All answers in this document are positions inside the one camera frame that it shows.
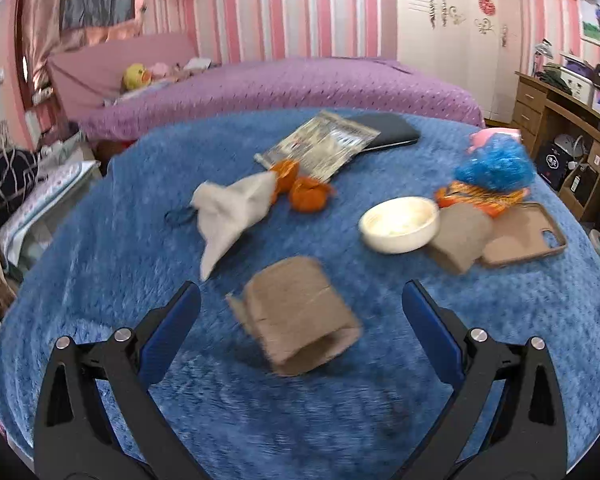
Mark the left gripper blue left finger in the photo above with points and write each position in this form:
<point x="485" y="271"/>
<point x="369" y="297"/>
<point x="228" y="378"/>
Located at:
<point x="162" y="332"/>

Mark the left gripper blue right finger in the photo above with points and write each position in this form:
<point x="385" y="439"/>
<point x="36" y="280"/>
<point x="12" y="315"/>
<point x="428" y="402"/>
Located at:
<point x="439" y="331"/>

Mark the cream plastic lid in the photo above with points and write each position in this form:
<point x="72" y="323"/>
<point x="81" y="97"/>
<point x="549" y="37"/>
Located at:
<point x="401" y="225"/>

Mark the beige cloth pouch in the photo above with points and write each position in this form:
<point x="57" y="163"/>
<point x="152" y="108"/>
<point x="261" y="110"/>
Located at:
<point x="225" y="212"/>

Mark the orange snack wrapper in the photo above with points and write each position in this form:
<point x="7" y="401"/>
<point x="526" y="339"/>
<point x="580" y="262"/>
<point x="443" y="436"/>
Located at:
<point x="491" y="203"/>

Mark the blue plastic bag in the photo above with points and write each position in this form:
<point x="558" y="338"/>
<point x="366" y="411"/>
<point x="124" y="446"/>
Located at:
<point x="503" y="165"/>

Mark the blue knitted blanket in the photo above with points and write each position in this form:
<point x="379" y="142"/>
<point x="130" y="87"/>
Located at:
<point x="71" y="400"/>

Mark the dotted ironing board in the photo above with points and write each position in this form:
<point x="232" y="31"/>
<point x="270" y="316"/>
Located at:
<point x="31" y="229"/>

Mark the orange peel piece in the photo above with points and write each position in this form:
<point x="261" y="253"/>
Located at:
<point x="286" y="172"/>
<point x="308" y="195"/>

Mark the pink metal-lined mug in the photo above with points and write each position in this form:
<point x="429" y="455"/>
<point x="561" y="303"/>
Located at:
<point x="480" y="138"/>

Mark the black smartphone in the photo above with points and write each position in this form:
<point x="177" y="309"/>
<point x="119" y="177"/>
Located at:
<point x="394" y="130"/>

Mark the black patterned bag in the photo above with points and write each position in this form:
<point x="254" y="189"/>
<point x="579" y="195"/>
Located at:
<point x="18" y="175"/>

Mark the grey printed snack packet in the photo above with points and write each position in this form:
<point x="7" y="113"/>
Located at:
<point x="321" y="146"/>

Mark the purple dotted bed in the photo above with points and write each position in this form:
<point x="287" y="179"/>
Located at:
<point x="88" y="84"/>

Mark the wooden desk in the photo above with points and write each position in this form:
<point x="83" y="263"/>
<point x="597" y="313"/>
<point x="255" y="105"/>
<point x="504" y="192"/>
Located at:
<point x="562" y="136"/>

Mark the yellow duck plush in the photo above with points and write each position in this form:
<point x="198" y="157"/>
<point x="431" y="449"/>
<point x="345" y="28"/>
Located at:
<point x="135" y="77"/>

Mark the white storage box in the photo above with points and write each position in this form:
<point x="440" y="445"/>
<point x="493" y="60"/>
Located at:
<point x="581" y="87"/>

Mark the desk lamp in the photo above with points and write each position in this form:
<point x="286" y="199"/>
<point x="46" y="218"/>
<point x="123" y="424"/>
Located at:
<point x="542" y="51"/>

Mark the white wardrobe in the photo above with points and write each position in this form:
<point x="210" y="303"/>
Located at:
<point x="474" y="44"/>

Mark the small framed photo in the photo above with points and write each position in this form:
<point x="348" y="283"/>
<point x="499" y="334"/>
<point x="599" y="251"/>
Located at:
<point x="590" y="20"/>

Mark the pink window curtain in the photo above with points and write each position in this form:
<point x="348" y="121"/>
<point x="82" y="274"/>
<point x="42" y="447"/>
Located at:
<point x="48" y="27"/>

